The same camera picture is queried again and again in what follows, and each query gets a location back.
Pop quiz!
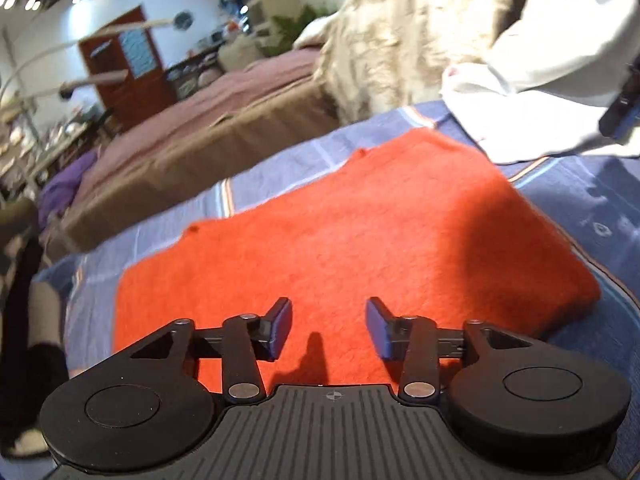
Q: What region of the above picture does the white garment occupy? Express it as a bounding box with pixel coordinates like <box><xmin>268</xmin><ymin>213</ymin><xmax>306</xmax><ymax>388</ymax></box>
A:
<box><xmin>439</xmin><ymin>0</ymin><xmax>640</xmax><ymax>166</ymax></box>

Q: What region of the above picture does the beige patterned blanket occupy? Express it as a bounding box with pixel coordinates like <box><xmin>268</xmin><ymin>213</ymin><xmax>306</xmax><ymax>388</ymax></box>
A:
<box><xmin>294</xmin><ymin>0</ymin><xmax>543</xmax><ymax>127</ymax></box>

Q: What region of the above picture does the cluttered shelf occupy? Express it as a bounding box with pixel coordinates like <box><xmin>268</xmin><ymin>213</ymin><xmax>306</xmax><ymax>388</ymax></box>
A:
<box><xmin>0</xmin><ymin>97</ymin><xmax>103</xmax><ymax>196</ymax></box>

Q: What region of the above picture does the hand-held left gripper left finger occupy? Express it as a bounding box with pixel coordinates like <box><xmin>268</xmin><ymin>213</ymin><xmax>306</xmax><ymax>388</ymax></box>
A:
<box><xmin>131</xmin><ymin>297</ymin><xmax>294</xmax><ymax>406</ymax></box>

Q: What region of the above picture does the green plant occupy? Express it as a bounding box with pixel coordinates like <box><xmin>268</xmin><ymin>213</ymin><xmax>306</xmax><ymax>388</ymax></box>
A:
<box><xmin>262</xmin><ymin>4</ymin><xmax>342</xmax><ymax>58</ymax></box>

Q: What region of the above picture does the blue patterned bedsheet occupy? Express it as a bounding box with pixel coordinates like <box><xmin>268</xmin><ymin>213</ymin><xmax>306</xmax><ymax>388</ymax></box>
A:
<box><xmin>30</xmin><ymin>100</ymin><xmax>640</xmax><ymax>396</ymax></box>

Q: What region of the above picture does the beige sack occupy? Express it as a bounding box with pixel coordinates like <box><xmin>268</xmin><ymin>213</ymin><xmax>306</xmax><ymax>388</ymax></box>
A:
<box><xmin>218</xmin><ymin>34</ymin><xmax>265</xmax><ymax>74</ymax></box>

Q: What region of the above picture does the brown bed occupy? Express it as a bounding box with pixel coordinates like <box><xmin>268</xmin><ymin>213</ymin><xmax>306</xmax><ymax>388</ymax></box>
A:
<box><xmin>45</xmin><ymin>47</ymin><xmax>346</xmax><ymax>261</ymax></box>

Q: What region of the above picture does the brown wooden door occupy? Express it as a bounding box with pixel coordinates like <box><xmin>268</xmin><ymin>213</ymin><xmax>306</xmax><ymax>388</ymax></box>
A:
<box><xmin>78</xmin><ymin>4</ymin><xmax>177</xmax><ymax>133</ymax></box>

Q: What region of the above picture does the purple cloth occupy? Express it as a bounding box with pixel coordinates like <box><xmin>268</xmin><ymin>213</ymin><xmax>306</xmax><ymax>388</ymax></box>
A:
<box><xmin>38</xmin><ymin>151</ymin><xmax>99</xmax><ymax>228</ymax></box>

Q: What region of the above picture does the orange knit garment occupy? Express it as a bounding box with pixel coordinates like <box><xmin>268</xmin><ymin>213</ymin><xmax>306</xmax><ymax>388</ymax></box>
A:
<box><xmin>113</xmin><ymin>128</ymin><xmax>602</xmax><ymax>395</ymax></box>

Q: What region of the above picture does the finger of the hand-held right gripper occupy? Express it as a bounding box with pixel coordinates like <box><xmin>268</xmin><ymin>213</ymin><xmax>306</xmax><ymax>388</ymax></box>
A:
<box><xmin>598</xmin><ymin>61</ymin><xmax>640</xmax><ymax>139</ymax></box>

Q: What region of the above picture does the dark cloth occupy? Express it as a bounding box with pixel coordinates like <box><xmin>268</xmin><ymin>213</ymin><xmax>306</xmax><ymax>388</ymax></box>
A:
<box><xmin>0</xmin><ymin>197</ymin><xmax>68</xmax><ymax>461</ymax></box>

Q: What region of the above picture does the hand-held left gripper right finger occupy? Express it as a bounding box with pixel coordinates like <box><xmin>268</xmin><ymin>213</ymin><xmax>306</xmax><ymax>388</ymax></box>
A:
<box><xmin>365</xmin><ymin>297</ymin><xmax>534</xmax><ymax>406</ymax></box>

